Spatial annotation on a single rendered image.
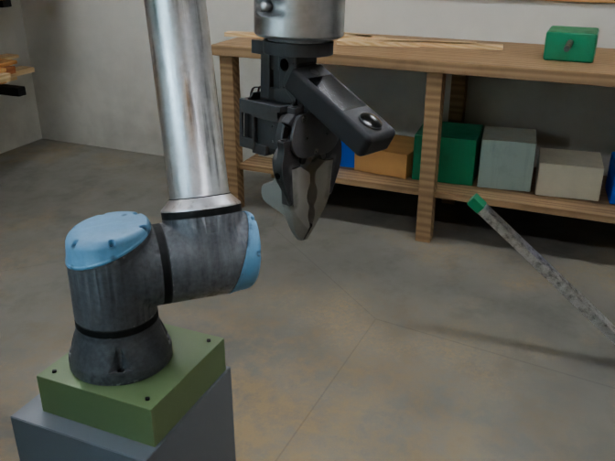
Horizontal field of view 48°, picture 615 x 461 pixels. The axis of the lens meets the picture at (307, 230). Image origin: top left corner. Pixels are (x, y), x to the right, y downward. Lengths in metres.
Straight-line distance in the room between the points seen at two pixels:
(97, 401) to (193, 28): 0.68
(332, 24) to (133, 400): 0.79
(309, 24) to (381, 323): 2.06
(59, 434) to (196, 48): 0.73
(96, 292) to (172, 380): 0.21
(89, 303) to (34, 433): 0.29
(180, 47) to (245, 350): 1.44
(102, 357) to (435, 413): 1.23
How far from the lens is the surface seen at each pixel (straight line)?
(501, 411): 2.30
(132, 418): 1.28
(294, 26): 0.68
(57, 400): 1.38
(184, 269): 1.24
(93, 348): 1.30
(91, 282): 1.24
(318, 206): 0.75
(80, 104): 4.91
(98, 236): 1.23
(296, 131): 0.70
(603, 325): 2.54
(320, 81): 0.70
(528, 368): 2.52
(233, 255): 1.26
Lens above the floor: 1.39
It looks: 24 degrees down
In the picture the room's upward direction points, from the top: straight up
